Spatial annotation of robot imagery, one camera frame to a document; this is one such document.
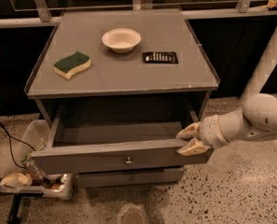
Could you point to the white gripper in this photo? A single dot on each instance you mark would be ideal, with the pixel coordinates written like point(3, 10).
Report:
point(210, 131)

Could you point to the grey top drawer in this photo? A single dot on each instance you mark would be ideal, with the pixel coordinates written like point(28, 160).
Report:
point(91, 142)

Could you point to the grey drawer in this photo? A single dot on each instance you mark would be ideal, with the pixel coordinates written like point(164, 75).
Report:
point(91, 142)
point(126, 178)

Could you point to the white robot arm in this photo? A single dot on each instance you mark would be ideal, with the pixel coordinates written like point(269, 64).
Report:
point(255, 121)

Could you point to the grey bottom drawer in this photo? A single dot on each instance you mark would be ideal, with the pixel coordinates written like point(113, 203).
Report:
point(126, 178)

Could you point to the grey drawer cabinet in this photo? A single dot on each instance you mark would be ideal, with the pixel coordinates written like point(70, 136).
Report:
point(123, 82)

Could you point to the white paper bowl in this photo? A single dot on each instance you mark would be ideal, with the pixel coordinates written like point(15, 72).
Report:
point(121, 40)

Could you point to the white diagonal pillar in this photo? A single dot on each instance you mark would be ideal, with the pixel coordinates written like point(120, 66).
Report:
point(263, 70)

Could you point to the green yellow sponge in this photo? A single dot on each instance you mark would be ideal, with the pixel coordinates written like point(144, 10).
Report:
point(72, 65)

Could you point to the yellow object on ledge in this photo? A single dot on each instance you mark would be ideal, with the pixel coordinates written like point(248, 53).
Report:
point(272, 5)

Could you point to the clear plastic bin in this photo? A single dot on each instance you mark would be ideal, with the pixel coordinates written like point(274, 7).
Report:
point(25, 177)

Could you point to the metal window railing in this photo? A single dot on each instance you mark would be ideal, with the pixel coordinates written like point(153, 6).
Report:
point(113, 8)

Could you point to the black stand base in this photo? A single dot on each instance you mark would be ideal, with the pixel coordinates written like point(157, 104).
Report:
point(14, 209)

